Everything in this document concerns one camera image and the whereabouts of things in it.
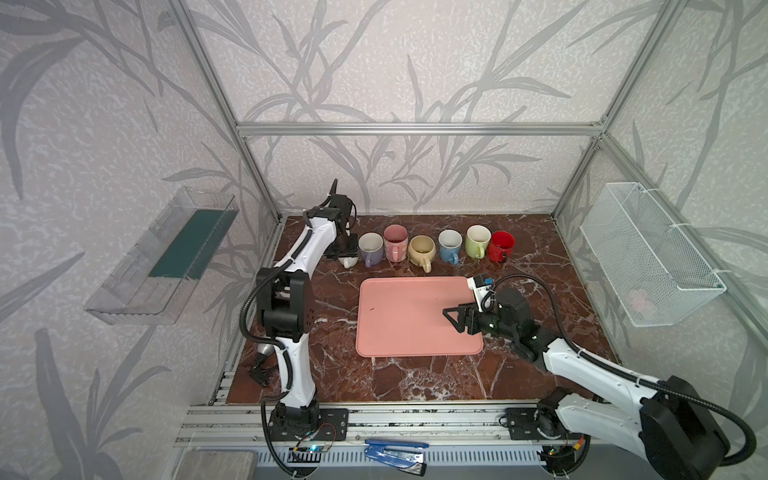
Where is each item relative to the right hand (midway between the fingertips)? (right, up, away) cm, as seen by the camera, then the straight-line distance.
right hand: (451, 301), depth 82 cm
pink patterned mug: (-16, +17, +18) cm, 29 cm away
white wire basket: (+41, +11, -19) cm, 46 cm away
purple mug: (-25, +14, +23) cm, 36 cm away
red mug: (+22, +15, +24) cm, 35 cm away
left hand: (-30, +16, +13) cm, 36 cm away
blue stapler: (-13, -33, -14) cm, 38 cm away
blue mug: (+3, +17, +20) cm, 26 cm away
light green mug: (+12, +17, +18) cm, 27 cm away
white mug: (-31, +10, +16) cm, 36 cm away
